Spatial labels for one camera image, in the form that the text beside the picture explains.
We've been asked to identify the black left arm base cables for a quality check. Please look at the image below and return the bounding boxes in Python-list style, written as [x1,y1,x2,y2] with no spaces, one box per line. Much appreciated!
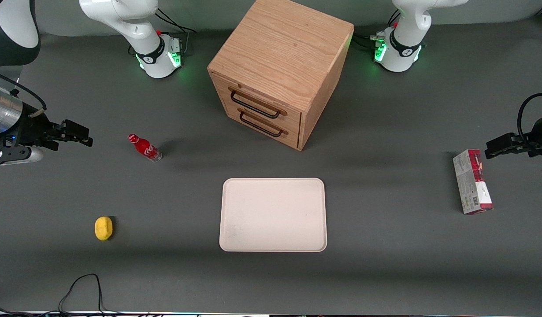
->
[353,10,401,50]

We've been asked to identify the thin black table cable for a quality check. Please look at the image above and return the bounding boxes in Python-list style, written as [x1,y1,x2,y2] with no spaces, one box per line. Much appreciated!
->
[58,273,122,316]

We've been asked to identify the wooden drawer front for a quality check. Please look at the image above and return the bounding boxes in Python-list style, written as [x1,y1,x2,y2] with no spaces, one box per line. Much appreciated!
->
[225,99,302,150]
[212,73,303,126]

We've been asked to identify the black metal drawer handle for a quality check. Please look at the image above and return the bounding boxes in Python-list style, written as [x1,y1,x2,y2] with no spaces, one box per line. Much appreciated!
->
[229,87,288,119]
[238,109,289,138]

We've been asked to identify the beige plastic tray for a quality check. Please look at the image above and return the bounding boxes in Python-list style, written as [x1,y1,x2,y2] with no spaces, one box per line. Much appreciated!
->
[219,177,328,253]

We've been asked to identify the wooden drawer cabinet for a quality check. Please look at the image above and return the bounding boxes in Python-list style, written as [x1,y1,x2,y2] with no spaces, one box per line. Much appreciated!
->
[207,0,355,151]

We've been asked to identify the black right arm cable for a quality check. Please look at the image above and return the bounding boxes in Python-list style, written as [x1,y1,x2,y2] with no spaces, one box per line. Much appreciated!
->
[0,70,48,111]

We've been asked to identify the red coke bottle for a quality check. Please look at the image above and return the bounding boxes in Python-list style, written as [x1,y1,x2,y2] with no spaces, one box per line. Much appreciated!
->
[128,133,163,163]

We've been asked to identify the red plaid cardboard box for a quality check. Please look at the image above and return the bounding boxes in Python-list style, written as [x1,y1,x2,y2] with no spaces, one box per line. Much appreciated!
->
[453,149,494,215]

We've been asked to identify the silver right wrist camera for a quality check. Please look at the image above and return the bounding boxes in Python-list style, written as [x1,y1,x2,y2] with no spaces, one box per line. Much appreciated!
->
[0,146,44,167]

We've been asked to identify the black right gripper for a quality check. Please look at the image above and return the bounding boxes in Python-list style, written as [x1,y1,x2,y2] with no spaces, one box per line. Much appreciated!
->
[7,112,94,151]

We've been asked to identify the black left gripper cable loop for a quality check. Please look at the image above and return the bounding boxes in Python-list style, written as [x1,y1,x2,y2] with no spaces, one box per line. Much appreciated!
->
[517,92,542,142]

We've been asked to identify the black arm base cables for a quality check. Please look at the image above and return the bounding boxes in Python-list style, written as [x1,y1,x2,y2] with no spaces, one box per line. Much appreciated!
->
[353,10,401,50]
[154,8,197,55]

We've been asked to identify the black right arm base cables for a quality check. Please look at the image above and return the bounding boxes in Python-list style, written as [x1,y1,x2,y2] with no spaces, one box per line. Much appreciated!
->
[154,8,197,55]

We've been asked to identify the yellow lemon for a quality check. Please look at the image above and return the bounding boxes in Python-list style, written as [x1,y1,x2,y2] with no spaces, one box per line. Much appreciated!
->
[94,216,114,241]

